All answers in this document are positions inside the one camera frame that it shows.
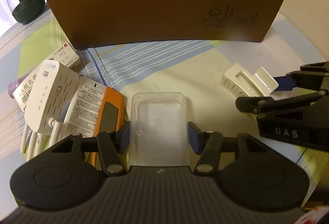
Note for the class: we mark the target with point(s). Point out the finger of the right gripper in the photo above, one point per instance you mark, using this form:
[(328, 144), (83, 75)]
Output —
[(259, 105), (310, 76)]

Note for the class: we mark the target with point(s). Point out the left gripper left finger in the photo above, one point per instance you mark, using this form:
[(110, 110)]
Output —
[(111, 145)]

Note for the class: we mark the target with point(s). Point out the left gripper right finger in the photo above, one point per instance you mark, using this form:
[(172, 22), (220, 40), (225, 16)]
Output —
[(206, 144)]

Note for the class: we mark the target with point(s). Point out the orange black handheld device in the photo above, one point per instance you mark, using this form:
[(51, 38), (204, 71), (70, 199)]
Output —
[(111, 117)]

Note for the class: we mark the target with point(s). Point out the white plastic clip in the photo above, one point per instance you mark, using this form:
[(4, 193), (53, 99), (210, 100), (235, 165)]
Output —
[(240, 83)]

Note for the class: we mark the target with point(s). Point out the white lotion tube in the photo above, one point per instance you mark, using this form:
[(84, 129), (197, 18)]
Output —
[(83, 109)]

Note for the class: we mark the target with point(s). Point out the clear plastic tray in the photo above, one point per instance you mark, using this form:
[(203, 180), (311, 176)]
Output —
[(158, 130)]

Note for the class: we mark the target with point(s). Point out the white wifi router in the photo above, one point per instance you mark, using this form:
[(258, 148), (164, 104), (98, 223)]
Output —
[(47, 102)]

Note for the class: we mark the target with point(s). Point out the white ointment carton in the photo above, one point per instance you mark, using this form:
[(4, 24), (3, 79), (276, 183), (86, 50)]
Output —
[(64, 55)]

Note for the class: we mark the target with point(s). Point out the purple cream tube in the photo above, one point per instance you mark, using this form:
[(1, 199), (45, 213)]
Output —
[(14, 85)]

